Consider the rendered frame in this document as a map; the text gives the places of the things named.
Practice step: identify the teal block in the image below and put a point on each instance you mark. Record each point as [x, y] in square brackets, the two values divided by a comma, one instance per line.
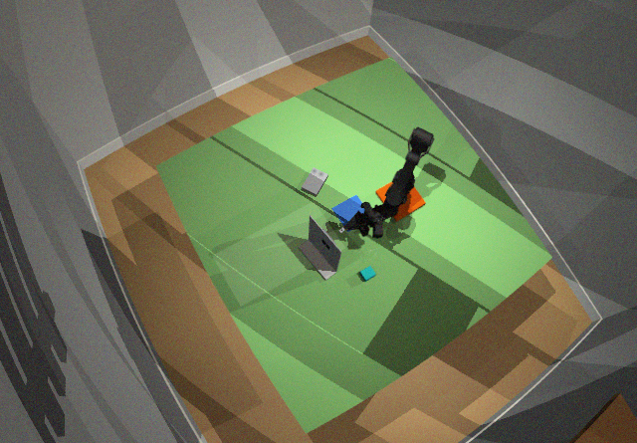
[367, 274]

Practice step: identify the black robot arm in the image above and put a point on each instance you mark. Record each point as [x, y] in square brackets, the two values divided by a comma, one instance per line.
[403, 179]

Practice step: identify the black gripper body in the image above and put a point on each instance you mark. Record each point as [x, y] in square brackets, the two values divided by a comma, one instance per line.
[369, 214]

